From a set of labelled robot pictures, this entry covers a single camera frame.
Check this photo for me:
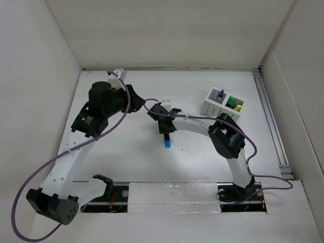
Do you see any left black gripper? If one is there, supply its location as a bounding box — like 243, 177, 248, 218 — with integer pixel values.
104, 84, 145, 117

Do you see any blue highlighter marker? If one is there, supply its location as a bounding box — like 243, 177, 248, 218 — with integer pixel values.
164, 133, 171, 148

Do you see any clear spray bottle blue cap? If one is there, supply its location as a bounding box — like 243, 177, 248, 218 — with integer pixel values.
218, 89, 225, 98

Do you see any green highlighter marker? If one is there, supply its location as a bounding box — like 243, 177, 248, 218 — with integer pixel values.
226, 96, 235, 108

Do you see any yellow highlighter marker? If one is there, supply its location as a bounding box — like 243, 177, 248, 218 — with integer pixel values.
234, 104, 242, 112

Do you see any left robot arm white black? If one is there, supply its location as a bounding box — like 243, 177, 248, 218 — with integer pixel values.
26, 82, 145, 225

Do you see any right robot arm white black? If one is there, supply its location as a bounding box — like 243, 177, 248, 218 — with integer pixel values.
147, 103, 255, 201

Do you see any white desk organizer box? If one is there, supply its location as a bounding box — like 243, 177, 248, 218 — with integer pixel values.
200, 87, 245, 122

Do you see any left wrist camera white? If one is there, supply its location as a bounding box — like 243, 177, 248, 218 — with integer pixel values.
107, 68, 127, 90

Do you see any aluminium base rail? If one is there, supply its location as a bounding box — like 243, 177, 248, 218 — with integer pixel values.
81, 182, 267, 214

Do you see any aluminium side rail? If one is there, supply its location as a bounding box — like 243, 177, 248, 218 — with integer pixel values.
252, 69, 295, 180

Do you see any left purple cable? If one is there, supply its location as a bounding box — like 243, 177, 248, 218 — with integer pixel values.
11, 70, 132, 240

